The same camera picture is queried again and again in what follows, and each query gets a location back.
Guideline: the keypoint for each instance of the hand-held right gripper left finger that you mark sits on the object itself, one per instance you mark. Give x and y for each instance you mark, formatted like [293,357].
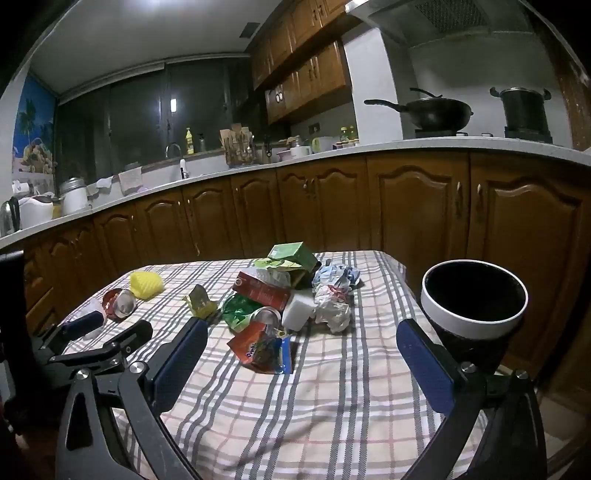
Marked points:
[180,364]

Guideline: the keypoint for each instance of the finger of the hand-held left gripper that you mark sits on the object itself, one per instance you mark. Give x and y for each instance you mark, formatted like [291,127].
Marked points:
[127,334]
[83,323]

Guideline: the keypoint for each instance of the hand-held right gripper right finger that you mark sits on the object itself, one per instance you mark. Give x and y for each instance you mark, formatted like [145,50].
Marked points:
[425,364]

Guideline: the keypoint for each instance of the black white-rimmed waste bin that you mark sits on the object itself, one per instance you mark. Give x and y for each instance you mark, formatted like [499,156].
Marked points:
[466,328]

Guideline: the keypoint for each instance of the white red milk carton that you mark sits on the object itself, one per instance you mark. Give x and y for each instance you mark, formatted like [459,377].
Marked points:
[298,313]

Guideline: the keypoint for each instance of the crushed red can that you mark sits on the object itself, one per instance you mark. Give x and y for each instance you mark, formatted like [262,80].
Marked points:
[117,305]

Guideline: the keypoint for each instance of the yellow green wrapper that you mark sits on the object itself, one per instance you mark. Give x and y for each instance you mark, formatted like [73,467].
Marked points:
[201,302]

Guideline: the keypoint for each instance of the green snack bag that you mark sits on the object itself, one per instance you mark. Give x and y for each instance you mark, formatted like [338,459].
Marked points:
[238,314]

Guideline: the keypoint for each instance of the orange snack packet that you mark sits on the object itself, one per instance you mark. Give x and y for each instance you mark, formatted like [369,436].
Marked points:
[258,350]

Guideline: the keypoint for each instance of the crushed silver can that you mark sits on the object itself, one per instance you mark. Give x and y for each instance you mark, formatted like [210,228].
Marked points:
[266,316]

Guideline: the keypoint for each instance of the steel kettle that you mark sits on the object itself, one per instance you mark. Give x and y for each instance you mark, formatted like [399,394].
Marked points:
[8,217]

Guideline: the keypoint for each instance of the red snack packet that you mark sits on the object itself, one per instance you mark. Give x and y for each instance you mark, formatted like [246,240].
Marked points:
[261,291]

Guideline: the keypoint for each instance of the checked tablecloth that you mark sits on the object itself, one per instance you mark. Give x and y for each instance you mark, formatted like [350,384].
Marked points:
[323,415]

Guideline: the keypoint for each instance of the crumpled blue white wrapper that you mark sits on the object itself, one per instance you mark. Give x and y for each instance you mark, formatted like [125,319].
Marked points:
[334,276]

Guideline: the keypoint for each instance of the green leaf print wrapper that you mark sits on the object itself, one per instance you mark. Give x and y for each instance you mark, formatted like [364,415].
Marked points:
[274,263]

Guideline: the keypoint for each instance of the pale dish cloth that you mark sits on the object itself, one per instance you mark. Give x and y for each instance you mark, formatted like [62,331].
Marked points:
[130,181]

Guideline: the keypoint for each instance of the green cardboard box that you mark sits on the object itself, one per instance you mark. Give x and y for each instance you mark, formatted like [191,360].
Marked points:
[293,254]

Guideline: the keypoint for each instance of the brown wooden lower cabinets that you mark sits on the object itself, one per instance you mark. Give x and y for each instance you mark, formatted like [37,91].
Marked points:
[323,207]

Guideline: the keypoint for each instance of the steel sink faucet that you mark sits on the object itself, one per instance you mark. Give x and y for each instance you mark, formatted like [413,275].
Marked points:
[173,146]

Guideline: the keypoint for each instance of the yellow bottle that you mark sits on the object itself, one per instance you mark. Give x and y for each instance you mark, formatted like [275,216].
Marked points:
[189,143]

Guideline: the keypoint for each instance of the dark kitchen window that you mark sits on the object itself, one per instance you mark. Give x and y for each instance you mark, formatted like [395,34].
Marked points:
[138,115]

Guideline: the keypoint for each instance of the wooden utensil rack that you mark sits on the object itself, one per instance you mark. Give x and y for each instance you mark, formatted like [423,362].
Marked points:
[239,147]

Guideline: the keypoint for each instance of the white kitchen countertop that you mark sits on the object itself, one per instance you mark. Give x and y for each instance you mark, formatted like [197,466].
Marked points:
[369,147]

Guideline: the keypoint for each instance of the gas stove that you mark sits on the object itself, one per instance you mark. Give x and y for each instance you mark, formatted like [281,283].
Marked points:
[438,134]

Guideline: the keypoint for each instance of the yellow oil bottles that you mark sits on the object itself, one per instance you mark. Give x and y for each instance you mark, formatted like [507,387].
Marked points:
[348,134]

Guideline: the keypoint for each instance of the pale green jug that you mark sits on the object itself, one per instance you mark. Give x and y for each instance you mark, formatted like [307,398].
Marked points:
[322,145]

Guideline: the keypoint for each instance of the white mug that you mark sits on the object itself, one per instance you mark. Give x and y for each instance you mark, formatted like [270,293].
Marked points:
[299,152]

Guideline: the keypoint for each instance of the black wok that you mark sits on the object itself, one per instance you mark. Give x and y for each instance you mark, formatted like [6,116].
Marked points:
[438,115]

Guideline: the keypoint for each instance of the dark stock pot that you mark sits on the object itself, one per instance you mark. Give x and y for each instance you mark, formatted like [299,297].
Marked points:
[524,110]

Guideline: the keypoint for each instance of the steel range hood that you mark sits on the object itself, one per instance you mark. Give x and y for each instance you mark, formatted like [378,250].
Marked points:
[415,18]

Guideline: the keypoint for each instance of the beach wall poster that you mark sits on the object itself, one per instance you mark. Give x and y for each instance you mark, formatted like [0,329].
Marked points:
[34,120]

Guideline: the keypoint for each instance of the brown wooden wall cabinets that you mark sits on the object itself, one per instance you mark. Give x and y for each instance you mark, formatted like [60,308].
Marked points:
[318,69]

